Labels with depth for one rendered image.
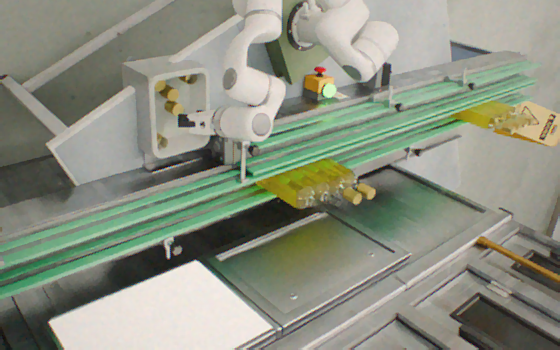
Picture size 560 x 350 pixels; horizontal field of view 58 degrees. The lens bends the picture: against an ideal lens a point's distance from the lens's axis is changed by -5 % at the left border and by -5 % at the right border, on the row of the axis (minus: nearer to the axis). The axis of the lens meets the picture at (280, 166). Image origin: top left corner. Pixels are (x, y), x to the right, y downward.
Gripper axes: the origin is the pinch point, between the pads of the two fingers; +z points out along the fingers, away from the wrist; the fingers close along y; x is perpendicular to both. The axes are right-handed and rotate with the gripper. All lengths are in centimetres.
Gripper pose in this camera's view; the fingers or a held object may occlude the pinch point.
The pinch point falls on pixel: (192, 118)
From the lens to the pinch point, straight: 135.2
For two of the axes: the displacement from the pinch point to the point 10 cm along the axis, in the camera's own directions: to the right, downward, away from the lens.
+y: 7.6, -2.3, 6.0
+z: -6.4, -1.2, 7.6
